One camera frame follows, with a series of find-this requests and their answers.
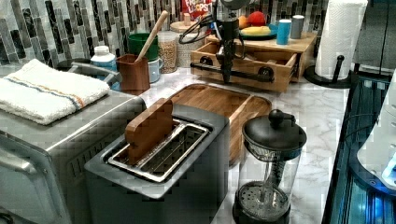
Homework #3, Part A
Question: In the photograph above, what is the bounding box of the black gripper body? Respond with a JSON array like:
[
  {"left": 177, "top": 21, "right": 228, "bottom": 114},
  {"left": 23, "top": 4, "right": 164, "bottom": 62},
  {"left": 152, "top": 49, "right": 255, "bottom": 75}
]
[{"left": 216, "top": 0, "right": 247, "bottom": 60}]

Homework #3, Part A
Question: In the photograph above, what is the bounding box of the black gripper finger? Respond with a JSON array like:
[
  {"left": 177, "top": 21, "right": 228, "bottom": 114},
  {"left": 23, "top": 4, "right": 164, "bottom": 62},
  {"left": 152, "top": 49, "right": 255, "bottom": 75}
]
[{"left": 221, "top": 59, "right": 233, "bottom": 83}]

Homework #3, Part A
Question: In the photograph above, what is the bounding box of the wooden drawer with black handle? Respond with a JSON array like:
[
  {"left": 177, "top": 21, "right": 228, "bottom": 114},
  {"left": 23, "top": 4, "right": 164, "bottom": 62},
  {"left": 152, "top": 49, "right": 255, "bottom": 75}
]
[{"left": 191, "top": 42, "right": 298, "bottom": 92}]

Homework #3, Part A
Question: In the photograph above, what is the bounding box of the wooden drawer cabinet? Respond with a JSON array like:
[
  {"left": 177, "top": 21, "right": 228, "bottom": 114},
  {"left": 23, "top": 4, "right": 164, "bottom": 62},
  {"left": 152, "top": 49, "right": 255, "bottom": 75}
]
[{"left": 205, "top": 29, "right": 318, "bottom": 83}]

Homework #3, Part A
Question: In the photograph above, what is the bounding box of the orange fruit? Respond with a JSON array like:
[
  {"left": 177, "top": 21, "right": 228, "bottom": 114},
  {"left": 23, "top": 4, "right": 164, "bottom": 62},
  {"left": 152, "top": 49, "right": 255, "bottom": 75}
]
[{"left": 238, "top": 15, "right": 248, "bottom": 29}]

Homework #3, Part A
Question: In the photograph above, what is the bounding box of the red apple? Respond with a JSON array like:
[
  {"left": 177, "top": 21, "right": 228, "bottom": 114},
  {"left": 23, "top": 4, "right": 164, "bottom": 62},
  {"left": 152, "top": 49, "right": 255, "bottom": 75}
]
[{"left": 247, "top": 11, "right": 266, "bottom": 26}]

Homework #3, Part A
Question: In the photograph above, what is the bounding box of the yellow banana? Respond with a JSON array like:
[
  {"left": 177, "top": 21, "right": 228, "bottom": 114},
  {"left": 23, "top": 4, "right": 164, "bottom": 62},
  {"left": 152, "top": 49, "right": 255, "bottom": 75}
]
[{"left": 241, "top": 26, "right": 271, "bottom": 36}]

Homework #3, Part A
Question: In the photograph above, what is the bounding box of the red cereal box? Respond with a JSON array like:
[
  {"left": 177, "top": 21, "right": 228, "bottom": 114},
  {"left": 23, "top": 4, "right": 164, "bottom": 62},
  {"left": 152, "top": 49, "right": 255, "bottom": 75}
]
[{"left": 181, "top": 0, "right": 212, "bottom": 20}]

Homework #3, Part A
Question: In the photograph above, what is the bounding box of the white canister with wooden lid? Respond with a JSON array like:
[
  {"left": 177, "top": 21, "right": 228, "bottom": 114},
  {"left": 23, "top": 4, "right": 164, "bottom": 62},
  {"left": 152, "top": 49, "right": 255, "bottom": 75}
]
[{"left": 170, "top": 13, "right": 205, "bottom": 68}]

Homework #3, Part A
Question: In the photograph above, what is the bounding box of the wooden cutting board tray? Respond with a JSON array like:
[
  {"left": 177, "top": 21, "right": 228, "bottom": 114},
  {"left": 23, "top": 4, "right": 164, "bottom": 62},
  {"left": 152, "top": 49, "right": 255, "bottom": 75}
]
[{"left": 170, "top": 84, "right": 272, "bottom": 166}]

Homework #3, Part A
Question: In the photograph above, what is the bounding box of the teal plate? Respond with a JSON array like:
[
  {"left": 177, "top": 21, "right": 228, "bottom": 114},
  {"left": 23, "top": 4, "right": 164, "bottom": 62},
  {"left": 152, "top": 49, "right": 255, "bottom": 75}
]
[{"left": 240, "top": 26, "right": 277, "bottom": 40}]

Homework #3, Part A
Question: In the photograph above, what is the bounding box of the blue shaker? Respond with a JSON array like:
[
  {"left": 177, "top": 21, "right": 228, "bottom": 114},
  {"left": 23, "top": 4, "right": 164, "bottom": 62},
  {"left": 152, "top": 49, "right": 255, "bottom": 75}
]
[{"left": 276, "top": 19, "right": 291, "bottom": 45}]

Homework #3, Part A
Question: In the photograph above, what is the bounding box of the wooden spoon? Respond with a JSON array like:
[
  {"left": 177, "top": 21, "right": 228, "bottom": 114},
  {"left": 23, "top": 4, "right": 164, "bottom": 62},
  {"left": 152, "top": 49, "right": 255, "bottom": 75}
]
[{"left": 135, "top": 10, "right": 169, "bottom": 63}]

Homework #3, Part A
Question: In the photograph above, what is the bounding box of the glass jar of grains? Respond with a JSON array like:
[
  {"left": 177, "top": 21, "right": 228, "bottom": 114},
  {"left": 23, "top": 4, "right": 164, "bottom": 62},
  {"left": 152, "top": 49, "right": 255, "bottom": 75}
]
[{"left": 158, "top": 31, "right": 177, "bottom": 74}]

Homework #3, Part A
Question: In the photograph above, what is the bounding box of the grey shaker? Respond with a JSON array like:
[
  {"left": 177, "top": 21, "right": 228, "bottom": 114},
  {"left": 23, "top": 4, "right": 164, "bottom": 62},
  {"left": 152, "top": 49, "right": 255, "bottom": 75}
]
[{"left": 290, "top": 15, "right": 304, "bottom": 39}]

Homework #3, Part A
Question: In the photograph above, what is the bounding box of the light blue mug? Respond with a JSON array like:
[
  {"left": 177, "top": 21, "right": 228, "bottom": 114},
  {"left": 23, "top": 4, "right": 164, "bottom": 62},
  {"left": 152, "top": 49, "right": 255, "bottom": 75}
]
[{"left": 148, "top": 58, "right": 163, "bottom": 83}]

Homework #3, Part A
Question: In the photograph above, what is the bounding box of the black paper towel holder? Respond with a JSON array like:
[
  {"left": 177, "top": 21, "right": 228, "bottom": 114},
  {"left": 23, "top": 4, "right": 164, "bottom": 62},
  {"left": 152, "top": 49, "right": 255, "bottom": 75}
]
[{"left": 304, "top": 55, "right": 352, "bottom": 89}]

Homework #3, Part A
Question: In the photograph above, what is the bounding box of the brown utensil holder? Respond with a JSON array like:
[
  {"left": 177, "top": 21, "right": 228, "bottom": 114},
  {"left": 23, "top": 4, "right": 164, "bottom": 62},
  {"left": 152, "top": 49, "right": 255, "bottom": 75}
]
[{"left": 116, "top": 54, "right": 150, "bottom": 95}]

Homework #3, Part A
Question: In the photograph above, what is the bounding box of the black glass french press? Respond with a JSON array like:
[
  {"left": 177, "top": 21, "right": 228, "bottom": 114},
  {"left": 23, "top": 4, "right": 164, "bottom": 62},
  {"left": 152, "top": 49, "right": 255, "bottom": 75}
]
[{"left": 233, "top": 109, "right": 307, "bottom": 224}]

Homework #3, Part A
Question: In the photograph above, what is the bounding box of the wooden toast slice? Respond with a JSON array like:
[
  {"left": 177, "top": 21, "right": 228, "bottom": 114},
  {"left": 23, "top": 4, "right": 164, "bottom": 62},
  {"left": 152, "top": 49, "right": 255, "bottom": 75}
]
[{"left": 124, "top": 98, "right": 173, "bottom": 165}]

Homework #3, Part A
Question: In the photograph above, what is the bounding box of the white paper towel roll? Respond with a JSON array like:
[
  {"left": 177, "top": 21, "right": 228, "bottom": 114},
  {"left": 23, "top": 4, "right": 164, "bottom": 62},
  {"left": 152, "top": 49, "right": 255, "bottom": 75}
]
[{"left": 315, "top": 0, "right": 368, "bottom": 79}]

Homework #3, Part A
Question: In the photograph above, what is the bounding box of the white blue bottle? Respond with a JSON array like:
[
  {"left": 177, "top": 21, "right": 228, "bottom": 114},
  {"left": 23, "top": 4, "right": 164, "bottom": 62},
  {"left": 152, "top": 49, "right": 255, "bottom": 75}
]
[{"left": 91, "top": 46, "right": 117, "bottom": 71}]

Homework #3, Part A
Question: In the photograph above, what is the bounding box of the grey two-slot toaster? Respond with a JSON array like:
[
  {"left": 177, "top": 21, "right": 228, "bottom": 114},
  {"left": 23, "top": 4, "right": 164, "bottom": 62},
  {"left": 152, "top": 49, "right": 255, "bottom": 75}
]
[{"left": 85, "top": 105, "right": 230, "bottom": 224}]

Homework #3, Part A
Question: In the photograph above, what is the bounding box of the white striped folded towel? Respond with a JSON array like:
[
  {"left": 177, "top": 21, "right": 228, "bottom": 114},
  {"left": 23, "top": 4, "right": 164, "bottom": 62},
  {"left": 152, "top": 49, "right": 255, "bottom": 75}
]
[{"left": 0, "top": 59, "right": 110, "bottom": 125}]

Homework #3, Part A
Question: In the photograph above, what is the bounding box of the silver toaster oven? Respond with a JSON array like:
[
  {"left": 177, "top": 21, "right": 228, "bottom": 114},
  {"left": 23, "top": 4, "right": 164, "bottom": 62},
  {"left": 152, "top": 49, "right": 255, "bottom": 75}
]
[{"left": 0, "top": 91, "right": 146, "bottom": 224}]

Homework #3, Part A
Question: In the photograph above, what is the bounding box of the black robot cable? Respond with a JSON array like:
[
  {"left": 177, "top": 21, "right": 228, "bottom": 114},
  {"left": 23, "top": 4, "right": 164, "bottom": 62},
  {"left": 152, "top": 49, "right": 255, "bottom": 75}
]
[{"left": 177, "top": 13, "right": 216, "bottom": 45}]

